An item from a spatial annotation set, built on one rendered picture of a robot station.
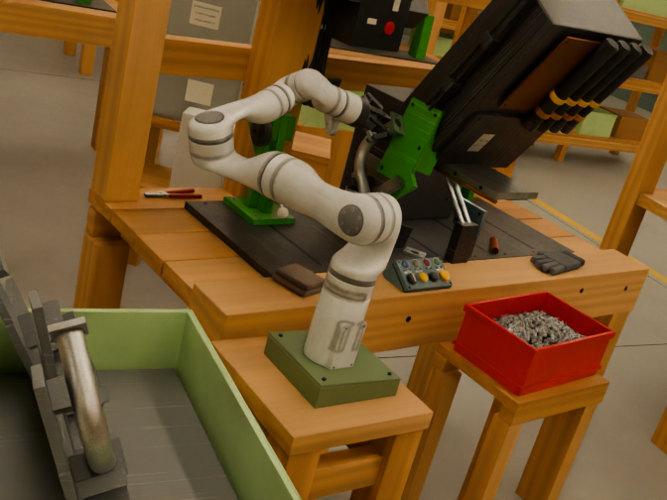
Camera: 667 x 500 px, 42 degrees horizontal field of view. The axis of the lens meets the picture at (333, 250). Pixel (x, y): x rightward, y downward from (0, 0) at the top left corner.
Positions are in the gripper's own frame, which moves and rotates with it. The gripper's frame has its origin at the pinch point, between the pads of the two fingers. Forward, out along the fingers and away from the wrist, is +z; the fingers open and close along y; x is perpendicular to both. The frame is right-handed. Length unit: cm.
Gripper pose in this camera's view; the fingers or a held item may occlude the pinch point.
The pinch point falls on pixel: (388, 126)
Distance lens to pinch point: 223.2
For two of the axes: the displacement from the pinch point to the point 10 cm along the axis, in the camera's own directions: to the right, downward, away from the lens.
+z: 6.9, 1.9, 7.0
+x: -7.2, 3.1, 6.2
